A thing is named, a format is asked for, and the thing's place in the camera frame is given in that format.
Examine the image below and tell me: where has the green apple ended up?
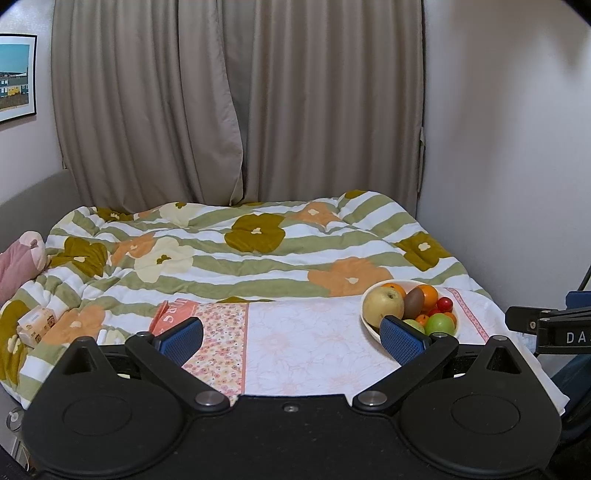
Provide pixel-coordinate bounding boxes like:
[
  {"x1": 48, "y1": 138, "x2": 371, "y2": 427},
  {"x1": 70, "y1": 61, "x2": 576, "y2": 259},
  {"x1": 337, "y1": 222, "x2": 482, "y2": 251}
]
[
  {"x1": 425, "y1": 314, "x2": 456, "y2": 336},
  {"x1": 405, "y1": 319, "x2": 425, "y2": 334}
]

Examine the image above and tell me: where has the small orange tangerine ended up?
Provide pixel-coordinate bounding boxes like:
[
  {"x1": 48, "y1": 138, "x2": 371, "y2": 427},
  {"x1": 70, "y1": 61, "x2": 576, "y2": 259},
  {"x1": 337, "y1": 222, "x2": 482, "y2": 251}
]
[{"x1": 416, "y1": 314, "x2": 429, "y2": 326}]

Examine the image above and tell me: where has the brown kiwi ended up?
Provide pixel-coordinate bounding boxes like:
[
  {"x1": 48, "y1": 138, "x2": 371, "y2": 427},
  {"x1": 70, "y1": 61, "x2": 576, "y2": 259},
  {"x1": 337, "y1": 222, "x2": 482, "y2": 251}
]
[{"x1": 404, "y1": 286, "x2": 424, "y2": 319}]

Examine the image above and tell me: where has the yellow-green apple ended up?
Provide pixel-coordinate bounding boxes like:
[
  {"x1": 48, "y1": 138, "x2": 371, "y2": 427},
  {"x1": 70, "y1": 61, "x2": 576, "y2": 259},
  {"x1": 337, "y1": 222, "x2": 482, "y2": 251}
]
[{"x1": 362, "y1": 286, "x2": 405, "y2": 328}]

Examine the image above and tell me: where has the large red tomato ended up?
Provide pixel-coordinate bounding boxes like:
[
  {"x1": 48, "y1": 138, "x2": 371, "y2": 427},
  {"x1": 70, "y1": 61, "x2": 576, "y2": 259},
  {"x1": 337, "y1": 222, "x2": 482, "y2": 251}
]
[{"x1": 428, "y1": 308, "x2": 458, "y2": 325}]

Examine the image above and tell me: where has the small red cherry tomato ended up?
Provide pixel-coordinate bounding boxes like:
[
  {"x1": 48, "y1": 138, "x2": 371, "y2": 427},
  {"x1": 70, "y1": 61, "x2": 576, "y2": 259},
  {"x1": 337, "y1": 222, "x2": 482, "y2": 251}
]
[{"x1": 437, "y1": 297, "x2": 454, "y2": 313}]

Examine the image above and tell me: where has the orange in bowl right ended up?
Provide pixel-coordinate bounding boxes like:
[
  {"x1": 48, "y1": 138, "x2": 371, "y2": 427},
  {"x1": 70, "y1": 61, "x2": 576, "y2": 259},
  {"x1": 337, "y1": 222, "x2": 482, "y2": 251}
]
[{"x1": 418, "y1": 284, "x2": 439, "y2": 312}]

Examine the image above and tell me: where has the orange in bowl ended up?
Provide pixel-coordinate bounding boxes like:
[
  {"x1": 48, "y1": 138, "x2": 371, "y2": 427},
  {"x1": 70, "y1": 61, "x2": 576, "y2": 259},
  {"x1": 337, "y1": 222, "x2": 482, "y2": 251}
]
[
  {"x1": 418, "y1": 284, "x2": 439, "y2": 312},
  {"x1": 382, "y1": 282, "x2": 407, "y2": 299}
]

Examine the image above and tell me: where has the cream fruit bowl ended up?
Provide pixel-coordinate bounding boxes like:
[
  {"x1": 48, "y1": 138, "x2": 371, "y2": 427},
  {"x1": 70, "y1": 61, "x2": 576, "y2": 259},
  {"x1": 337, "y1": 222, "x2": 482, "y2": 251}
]
[{"x1": 360, "y1": 280, "x2": 459, "y2": 343}]

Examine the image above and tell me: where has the orange in bowl left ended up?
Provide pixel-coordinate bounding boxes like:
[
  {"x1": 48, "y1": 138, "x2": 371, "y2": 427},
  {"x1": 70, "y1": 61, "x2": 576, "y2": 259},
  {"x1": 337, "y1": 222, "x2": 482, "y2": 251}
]
[{"x1": 382, "y1": 282, "x2": 407, "y2": 299}]

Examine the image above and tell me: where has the pink floral towel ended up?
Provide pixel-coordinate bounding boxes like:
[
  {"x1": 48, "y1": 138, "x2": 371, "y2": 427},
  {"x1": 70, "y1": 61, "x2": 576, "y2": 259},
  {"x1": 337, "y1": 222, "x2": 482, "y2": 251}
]
[{"x1": 148, "y1": 286, "x2": 570, "y2": 416}]

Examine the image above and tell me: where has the floral striped quilt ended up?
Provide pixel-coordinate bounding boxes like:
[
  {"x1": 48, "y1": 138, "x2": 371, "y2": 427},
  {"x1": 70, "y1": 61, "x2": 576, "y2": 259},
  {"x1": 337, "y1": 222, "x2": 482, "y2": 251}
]
[{"x1": 1, "y1": 190, "x2": 480, "y2": 405}]

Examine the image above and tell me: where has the small printed box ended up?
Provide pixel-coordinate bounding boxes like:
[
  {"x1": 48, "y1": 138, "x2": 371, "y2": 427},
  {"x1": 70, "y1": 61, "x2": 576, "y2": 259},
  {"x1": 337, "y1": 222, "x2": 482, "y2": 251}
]
[{"x1": 17, "y1": 307, "x2": 55, "y2": 348}]

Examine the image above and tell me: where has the pink plush pillow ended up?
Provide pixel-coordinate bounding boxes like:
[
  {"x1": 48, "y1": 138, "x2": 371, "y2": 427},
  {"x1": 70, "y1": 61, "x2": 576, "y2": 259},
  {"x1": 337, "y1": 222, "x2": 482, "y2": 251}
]
[{"x1": 0, "y1": 231, "x2": 48, "y2": 305}]

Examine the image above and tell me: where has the grey headboard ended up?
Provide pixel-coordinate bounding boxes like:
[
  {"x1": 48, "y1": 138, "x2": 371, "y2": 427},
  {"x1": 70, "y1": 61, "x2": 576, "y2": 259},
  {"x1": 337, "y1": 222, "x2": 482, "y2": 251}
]
[{"x1": 0, "y1": 170, "x2": 82, "y2": 251}]

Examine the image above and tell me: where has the beige curtain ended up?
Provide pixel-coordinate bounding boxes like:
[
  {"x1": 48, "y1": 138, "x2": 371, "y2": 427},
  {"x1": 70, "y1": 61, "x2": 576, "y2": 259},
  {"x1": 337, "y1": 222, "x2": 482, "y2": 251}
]
[{"x1": 51, "y1": 1, "x2": 425, "y2": 212}]

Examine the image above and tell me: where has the framed picture on wall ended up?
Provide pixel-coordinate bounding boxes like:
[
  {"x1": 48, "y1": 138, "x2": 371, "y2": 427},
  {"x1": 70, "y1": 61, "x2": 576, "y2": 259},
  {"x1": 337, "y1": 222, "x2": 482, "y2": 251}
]
[{"x1": 0, "y1": 33, "x2": 37, "y2": 123}]

